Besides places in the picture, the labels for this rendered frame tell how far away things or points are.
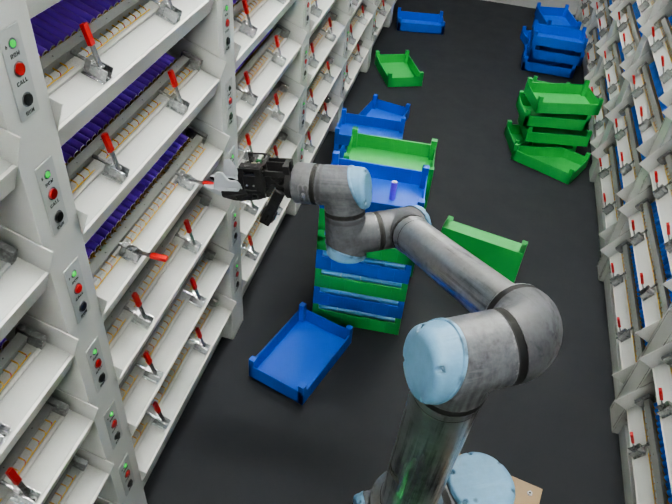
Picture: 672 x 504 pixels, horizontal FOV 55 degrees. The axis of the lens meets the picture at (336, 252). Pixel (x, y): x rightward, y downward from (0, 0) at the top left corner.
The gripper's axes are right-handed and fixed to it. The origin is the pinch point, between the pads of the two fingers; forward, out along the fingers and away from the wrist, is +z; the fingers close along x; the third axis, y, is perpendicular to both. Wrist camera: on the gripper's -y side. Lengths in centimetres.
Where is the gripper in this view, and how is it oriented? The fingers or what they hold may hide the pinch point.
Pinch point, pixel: (213, 184)
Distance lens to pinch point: 152.6
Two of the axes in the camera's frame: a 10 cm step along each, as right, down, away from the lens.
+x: -2.4, 6.2, -7.4
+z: -9.7, -0.9, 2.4
